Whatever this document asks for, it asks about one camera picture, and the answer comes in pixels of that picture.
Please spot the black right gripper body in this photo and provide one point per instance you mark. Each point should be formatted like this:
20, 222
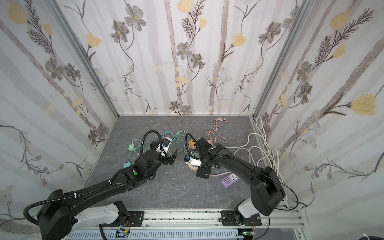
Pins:
200, 167

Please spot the green charger cube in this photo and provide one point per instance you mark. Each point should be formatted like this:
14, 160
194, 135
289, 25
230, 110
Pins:
131, 148

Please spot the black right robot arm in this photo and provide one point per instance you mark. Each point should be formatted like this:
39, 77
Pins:
265, 188

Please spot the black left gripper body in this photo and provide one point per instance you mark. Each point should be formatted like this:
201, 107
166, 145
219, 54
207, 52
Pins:
169, 156

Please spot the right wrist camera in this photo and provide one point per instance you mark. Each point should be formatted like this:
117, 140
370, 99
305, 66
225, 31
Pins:
192, 161

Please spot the pink round power strip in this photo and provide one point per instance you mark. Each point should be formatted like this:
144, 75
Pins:
192, 167

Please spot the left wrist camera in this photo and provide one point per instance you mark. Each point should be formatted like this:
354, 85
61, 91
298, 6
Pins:
162, 146

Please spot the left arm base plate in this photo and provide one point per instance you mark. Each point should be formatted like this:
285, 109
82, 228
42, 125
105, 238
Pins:
133, 219

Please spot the purple power strip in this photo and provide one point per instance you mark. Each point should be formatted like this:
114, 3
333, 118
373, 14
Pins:
229, 180

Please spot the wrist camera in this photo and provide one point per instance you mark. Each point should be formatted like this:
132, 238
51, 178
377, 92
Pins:
162, 146
192, 161

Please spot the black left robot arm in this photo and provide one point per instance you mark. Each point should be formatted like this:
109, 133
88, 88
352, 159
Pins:
58, 215

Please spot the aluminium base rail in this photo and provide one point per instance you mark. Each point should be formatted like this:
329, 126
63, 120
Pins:
198, 225

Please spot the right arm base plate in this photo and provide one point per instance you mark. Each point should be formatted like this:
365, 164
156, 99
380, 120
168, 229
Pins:
230, 218

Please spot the pink charger cube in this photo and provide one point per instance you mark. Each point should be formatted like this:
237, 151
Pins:
210, 141

